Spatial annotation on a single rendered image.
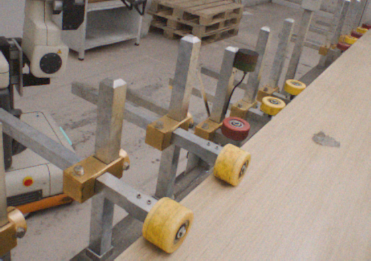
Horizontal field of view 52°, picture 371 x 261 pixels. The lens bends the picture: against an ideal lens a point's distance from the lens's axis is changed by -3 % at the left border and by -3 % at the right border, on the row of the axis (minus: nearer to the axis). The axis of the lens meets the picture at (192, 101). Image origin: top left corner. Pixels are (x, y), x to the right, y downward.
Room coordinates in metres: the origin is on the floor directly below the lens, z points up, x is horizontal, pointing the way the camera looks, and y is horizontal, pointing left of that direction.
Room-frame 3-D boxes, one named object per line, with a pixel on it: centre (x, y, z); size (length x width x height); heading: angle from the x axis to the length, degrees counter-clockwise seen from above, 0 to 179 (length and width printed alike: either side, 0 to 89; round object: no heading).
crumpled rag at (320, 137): (1.00, -0.40, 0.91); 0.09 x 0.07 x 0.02; 56
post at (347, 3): (2.62, -0.88, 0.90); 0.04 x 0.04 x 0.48; 63
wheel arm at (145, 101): (1.08, 0.04, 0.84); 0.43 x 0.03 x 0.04; 63
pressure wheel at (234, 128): (0.99, -0.14, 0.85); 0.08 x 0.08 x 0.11
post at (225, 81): (1.07, -0.08, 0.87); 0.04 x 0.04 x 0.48; 63
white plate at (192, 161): (1.10, -0.08, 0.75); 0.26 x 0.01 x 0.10; 153
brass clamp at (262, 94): (1.49, -0.30, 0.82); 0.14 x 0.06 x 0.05; 153
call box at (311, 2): (1.74, -0.43, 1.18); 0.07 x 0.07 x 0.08; 63
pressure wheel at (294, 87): (1.43, -0.39, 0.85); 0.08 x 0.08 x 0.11
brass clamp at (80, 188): (0.60, 0.15, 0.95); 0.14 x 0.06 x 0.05; 153
